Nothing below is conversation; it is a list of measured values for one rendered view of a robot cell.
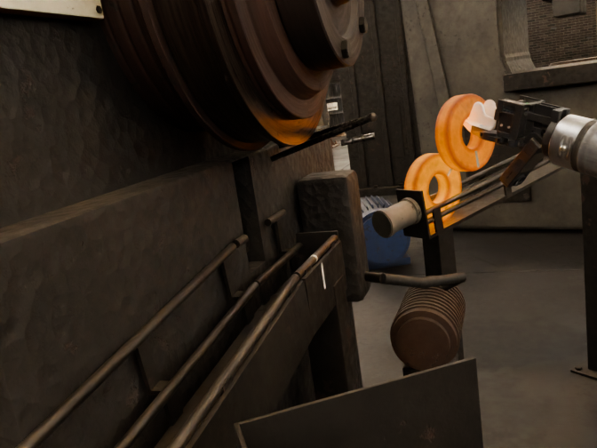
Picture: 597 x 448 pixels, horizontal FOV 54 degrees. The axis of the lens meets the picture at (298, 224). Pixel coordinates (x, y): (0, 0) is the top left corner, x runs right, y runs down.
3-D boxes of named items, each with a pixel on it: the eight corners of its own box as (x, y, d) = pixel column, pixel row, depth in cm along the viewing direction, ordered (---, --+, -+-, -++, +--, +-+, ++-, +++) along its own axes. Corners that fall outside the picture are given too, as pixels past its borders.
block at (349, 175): (308, 304, 112) (290, 180, 107) (320, 290, 119) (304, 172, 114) (363, 304, 108) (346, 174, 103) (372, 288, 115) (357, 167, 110)
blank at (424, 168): (428, 236, 133) (440, 238, 130) (392, 193, 125) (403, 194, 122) (460, 183, 138) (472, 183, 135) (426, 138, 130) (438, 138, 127)
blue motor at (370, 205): (356, 280, 296) (347, 213, 289) (346, 250, 352) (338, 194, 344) (417, 271, 295) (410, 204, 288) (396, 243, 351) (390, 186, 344)
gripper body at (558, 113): (518, 93, 112) (577, 108, 104) (510, 137, 116) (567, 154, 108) (494, 99, 108) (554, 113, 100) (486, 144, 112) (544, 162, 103)
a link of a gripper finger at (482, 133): (481, 121, 116) (521, 132, 110) (481, 130, 117) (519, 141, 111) (466, 124, 113) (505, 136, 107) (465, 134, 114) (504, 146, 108)
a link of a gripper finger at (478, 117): (465, 95, 117) (505, 105, 111) (460, 124, 120) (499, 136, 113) (455, 97, 116) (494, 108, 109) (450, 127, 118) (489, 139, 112)
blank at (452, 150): (427, 103, 115) (441, 101, 112) (477, 88, 123) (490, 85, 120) (441, 180, 118) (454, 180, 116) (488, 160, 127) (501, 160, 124)
